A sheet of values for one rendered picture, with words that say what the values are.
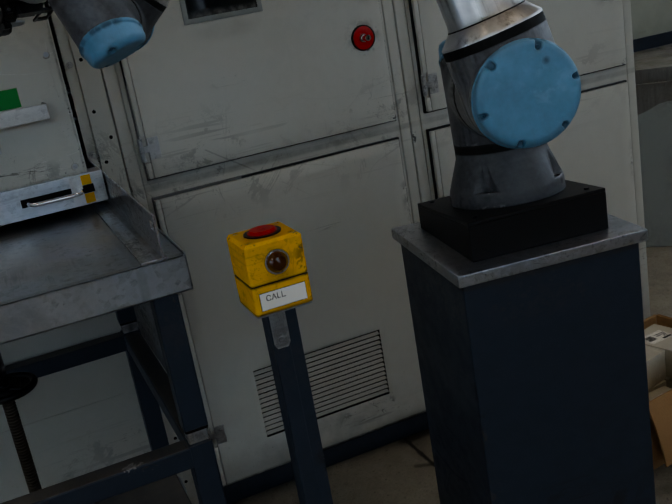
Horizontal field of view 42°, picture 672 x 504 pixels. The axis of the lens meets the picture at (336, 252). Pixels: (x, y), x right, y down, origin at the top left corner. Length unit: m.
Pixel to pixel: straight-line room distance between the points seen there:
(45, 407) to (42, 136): 0.66
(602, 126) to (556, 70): 1.28
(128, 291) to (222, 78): 0.79
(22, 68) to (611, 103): 1.53
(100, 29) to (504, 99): 0.55
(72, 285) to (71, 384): 0.79
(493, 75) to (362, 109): 0.94
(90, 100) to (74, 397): 0.66
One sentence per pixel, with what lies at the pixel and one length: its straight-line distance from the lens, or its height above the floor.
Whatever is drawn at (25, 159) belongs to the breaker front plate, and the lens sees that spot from 1.74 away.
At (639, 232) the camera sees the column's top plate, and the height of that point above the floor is 0.75.
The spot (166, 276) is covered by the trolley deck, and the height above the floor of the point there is 0.82.
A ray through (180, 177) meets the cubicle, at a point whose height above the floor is 0.83.
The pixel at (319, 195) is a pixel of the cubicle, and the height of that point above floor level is 0.71.
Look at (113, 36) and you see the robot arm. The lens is 1.27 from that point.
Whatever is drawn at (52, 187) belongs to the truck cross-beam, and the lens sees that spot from 1.74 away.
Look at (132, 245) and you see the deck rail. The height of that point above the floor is 0.85.
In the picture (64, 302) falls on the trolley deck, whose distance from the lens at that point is 1.32.
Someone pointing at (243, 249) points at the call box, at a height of 0.90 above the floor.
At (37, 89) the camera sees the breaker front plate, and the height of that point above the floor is 1.09.
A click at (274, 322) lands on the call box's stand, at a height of 0.78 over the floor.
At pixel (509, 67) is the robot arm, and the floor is 1.05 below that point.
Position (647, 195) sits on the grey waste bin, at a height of 0.21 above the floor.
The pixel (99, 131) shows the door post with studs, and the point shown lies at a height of 0.97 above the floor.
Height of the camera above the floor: 1.20
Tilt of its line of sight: 17 degrees down
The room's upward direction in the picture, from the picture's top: 10 degrees counter-clockwise
